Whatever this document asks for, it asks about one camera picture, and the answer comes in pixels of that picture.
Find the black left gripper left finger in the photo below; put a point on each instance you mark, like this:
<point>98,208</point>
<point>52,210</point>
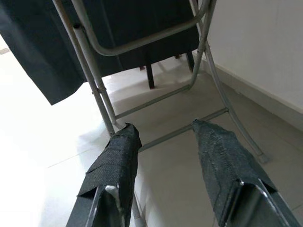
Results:
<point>113,177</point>

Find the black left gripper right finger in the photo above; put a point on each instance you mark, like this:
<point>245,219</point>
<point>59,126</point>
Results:
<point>227,170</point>

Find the dark wooden furniture leg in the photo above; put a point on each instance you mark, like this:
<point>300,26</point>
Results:
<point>150,75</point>
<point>190,61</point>

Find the black table cloth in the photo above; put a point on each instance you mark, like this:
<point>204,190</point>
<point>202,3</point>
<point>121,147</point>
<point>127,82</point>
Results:
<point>42,47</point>

